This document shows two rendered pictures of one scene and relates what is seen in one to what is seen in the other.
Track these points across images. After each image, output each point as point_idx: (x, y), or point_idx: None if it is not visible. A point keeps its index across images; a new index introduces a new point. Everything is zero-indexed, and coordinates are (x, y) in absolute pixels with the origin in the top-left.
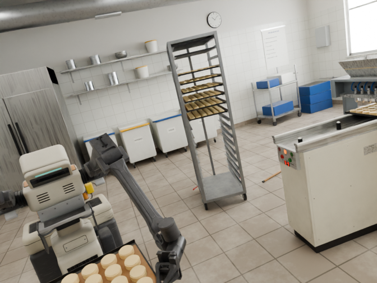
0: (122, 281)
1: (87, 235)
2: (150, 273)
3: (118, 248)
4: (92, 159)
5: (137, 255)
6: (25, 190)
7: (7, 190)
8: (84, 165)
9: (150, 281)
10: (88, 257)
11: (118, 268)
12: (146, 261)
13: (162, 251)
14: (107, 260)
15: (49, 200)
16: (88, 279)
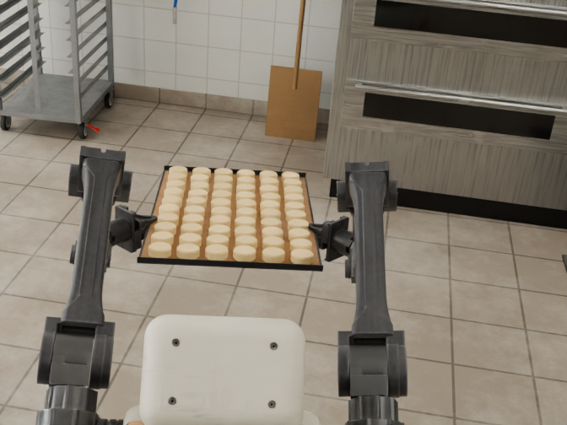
0: (187, 225)
1: None
2: (151, 230)
3: (165, 260)
4: (104, 274)
5: (152, 235)
6: (310, 415)
7: (346, 350)
8: (113, 337)
9: (160, 215)
10: None
11: (183, 235)
12: (145, 239)
13: (127, 211)
14: (189, 245)
15: None
16: (222, 240)
